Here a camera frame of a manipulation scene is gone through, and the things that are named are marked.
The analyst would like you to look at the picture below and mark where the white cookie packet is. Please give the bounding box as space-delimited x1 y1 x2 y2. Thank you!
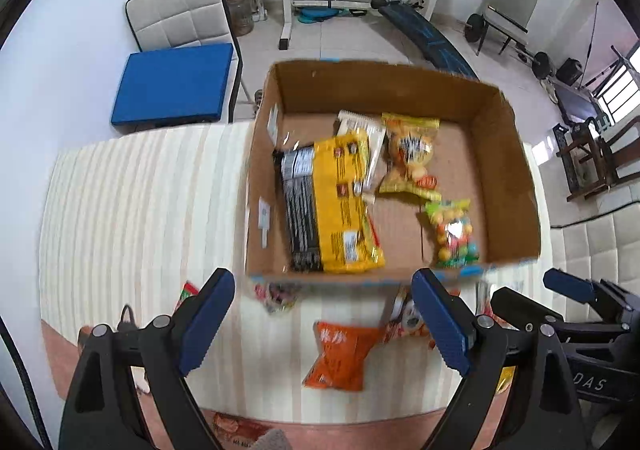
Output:
382 286 436 349

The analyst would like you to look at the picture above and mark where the orange snack bag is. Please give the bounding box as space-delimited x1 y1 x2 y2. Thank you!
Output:
303 321 383 392

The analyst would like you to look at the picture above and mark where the red spicy strip packet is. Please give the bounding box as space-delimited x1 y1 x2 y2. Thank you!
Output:
175 281 200 310

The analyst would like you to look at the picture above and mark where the dark red snack packet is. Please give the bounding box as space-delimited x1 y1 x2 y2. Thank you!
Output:
254 282 302 314

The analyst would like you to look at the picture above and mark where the white padded sofa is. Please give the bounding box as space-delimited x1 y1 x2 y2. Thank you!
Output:
551 202 640 295

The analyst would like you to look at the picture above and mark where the colourful candy ball bag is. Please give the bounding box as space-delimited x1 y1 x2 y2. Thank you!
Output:
423 199 480 268

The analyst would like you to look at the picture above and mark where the dark wooden chair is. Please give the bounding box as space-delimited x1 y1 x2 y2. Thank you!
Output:
552 115 639 202

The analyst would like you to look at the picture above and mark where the brown cardboard box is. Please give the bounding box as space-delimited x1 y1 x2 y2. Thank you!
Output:
243 58 542 283

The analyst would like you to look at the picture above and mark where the striped cat tablecloth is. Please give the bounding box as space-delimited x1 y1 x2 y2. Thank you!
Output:
38 121 557 450

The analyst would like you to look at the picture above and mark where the yellow chips bag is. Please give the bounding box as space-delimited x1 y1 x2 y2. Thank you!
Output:
378 113 442 202

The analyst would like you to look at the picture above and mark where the black monitor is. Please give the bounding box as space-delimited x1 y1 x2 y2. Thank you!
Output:
551 78 610 127

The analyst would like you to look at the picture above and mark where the yellow black snack bag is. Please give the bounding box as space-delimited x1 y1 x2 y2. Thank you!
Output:
273 133 385 273

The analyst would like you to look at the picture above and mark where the white cracker packet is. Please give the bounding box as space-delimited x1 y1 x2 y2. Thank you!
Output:
337 110 386 193

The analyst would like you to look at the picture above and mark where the grey chair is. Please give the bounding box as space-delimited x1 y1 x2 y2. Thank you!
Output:
477 0 538 53

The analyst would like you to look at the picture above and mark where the black blue sit-up bench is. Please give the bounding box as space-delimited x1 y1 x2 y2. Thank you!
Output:
370 0 478 80

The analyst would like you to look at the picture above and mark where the blue cushion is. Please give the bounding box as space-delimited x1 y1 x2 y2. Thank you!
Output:
111 43 233 127

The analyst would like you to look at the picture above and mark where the water jug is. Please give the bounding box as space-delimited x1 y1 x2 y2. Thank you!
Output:
227 0 255 37

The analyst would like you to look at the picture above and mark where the white padded chair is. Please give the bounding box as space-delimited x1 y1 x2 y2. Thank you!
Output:
125 0 246 123

